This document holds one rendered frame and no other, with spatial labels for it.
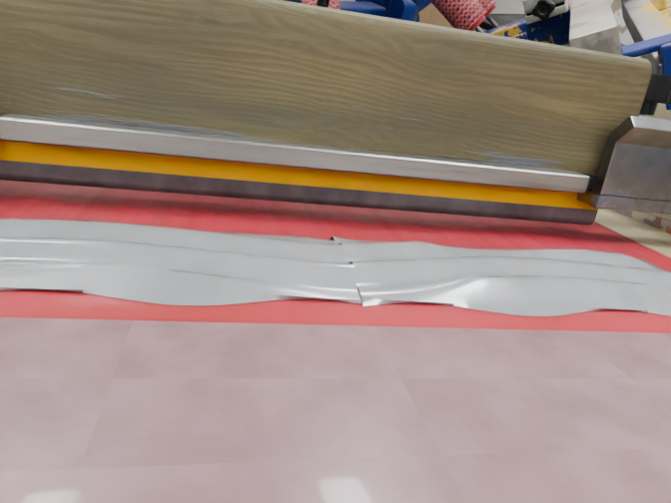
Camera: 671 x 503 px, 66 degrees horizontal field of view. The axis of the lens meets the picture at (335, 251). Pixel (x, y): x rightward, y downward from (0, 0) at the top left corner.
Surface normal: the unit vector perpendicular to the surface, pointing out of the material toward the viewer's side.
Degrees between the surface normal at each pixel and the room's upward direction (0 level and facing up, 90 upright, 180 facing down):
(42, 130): 73
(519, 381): 17
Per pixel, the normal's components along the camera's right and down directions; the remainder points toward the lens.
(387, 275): 0.33, -0.61
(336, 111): 0.19, 0.35
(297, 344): 0.13, -0.93
